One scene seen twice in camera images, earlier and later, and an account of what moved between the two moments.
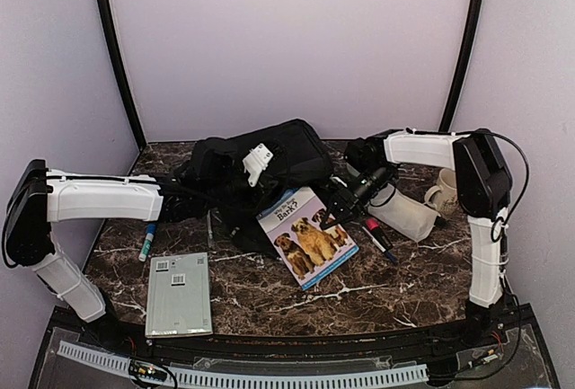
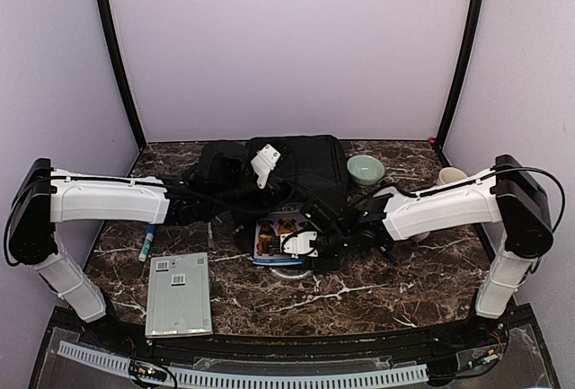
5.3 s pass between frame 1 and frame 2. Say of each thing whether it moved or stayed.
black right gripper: moved
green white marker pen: stayed
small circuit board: stayed
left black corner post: stayed
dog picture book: moved
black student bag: moved
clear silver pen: stayed
